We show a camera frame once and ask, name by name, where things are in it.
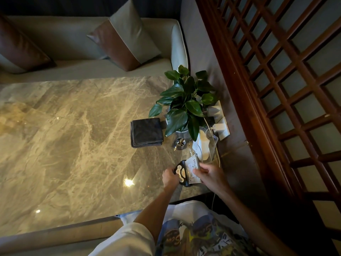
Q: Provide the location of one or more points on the person's left hand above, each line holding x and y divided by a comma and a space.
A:
170, 179

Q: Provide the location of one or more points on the wooden lattice window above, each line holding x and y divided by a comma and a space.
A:
266, 85

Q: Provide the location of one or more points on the acrylic sign with black base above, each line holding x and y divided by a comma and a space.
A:
183, 171

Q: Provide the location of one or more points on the person's right forearm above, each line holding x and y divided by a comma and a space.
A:
253, 226

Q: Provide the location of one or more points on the person's left forearm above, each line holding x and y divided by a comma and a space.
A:
155, 213

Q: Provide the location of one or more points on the white wall socket with chargers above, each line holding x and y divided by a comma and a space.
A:
222, 127

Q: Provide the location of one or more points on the brown and white cushion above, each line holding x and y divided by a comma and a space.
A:
125, 37
18, 50

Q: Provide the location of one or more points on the person's white printed shirt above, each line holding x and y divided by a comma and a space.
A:
191, 231

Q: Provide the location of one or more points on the clear acrylic card holder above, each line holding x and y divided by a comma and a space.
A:
205, 146

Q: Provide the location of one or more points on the beige sofa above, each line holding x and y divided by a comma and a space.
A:
66, 42

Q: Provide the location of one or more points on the small metal toothpick holder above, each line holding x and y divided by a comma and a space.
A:
180, 143

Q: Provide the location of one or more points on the marble table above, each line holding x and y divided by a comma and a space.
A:
66, 143

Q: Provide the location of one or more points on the dark cleaning cloth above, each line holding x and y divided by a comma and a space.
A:
146, 131

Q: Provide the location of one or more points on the person's right hand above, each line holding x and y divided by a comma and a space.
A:
213, 178

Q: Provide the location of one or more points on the green potted plant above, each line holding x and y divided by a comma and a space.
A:
186, 101

